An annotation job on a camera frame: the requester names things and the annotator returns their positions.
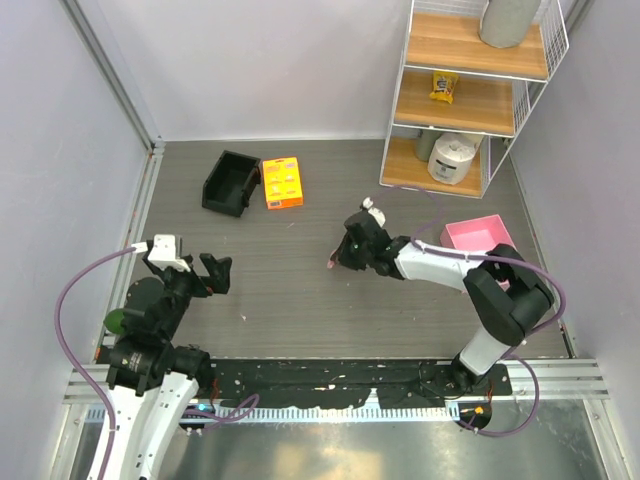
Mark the white wire wooden shelf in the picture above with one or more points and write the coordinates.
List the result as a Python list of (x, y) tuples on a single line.
[(496, 92)]

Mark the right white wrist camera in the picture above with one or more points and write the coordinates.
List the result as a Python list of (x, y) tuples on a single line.
[(368, 206)]

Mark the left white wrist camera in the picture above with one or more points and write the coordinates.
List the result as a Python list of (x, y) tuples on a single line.
[(160, 253)]

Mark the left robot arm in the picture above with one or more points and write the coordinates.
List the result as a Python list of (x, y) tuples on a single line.
[(150, 381)]

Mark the pink plastic tray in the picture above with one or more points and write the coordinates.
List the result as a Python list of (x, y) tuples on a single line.
[(478, 234)]

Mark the white paper roll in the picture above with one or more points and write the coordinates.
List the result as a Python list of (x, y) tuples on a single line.
[(452, 156)]

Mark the aluminium frame rail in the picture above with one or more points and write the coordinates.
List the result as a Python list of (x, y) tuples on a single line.
[(91, 25)]

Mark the white slotted cable duct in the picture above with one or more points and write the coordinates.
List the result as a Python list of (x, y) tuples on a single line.
[(369, 412)]

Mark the grey can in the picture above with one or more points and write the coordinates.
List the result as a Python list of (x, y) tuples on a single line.
[(424, 144)]

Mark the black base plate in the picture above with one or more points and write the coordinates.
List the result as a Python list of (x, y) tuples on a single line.
[(342, 384)]

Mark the black plastic bin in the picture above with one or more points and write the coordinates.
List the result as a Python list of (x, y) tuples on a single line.
[(230, 184)]

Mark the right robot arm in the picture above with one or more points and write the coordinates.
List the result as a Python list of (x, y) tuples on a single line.
[(508, 294)]

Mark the grey felt cylinder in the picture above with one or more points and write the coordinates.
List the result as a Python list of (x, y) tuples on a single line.
[(505, 23)]

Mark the green lime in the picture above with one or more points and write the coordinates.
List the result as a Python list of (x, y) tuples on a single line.
[(113, 321)]

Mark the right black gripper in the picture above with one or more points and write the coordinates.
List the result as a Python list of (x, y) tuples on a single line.
[(343, 257)]

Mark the yellow snack packet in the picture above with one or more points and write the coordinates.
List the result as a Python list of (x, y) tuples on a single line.
[(443, 86)]

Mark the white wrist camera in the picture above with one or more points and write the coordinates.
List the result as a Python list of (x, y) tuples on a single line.
[(160, 253), (368, 206)]

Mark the pink strap keyring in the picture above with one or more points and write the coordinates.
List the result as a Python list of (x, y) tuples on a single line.
[(334, 259)]

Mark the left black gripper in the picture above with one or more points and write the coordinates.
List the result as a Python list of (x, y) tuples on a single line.
[(218, 270)]

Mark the orange cardboard box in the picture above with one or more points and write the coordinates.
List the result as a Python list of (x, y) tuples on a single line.
[(282, 183)]

